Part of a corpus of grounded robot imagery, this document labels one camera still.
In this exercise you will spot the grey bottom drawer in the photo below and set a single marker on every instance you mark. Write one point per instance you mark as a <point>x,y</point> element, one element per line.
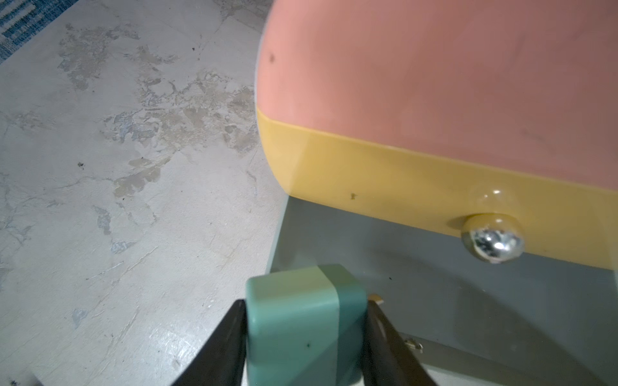
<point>547,320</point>

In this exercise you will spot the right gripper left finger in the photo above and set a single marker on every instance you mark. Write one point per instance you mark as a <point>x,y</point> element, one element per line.
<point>222,359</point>

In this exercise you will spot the yellow drawer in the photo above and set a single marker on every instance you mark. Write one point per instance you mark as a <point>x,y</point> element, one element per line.
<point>564,221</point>

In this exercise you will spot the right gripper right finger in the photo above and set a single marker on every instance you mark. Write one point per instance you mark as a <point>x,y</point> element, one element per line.
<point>386,360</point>

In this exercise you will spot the green plug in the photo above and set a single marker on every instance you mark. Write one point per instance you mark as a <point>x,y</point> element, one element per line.
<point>305,327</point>

